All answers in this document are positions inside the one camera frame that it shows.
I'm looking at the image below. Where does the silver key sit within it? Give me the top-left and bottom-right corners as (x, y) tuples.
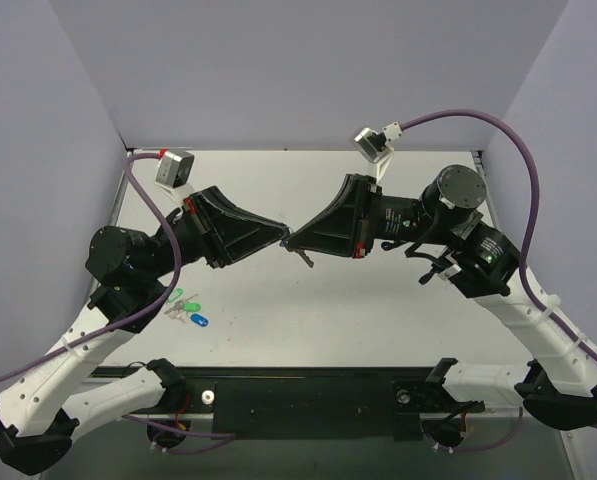
(294, 249), (314, 268)

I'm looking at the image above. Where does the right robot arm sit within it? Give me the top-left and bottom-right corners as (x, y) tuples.
(285, 165), (597, 431)

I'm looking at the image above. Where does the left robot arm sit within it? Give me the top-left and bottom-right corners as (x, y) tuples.
(0, 186), (290, 476)

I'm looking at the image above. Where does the bunch of keys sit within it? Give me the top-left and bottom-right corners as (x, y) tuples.
(164, 300), (186, 323)

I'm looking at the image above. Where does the green key tag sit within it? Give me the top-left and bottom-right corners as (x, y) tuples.
(182, 302), (202, 313)
(166, 287), (184, 304)

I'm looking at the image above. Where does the dark blue key tag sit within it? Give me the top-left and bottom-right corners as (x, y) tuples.
(190, 313), (209, 328)

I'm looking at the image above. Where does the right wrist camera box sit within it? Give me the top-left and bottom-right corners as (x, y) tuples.
(351, 127), (394, 164)

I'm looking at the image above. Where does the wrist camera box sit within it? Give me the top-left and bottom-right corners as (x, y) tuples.
(351, 127), (394, 164)
(155, 149), (195, 188)

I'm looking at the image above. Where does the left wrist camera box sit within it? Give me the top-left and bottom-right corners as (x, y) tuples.
(155, 149), (195, 188)

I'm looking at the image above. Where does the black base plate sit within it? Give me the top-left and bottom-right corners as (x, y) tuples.
(77, 367), (534, 444)

